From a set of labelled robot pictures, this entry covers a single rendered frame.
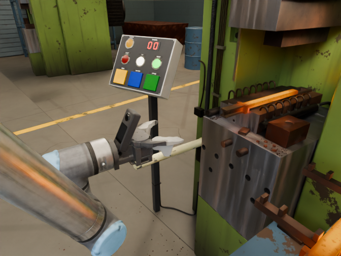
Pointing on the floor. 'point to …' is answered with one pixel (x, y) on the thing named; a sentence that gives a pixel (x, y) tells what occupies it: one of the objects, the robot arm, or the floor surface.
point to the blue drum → (193, 48)
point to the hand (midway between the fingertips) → (170, 128)
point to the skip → (156, 29)
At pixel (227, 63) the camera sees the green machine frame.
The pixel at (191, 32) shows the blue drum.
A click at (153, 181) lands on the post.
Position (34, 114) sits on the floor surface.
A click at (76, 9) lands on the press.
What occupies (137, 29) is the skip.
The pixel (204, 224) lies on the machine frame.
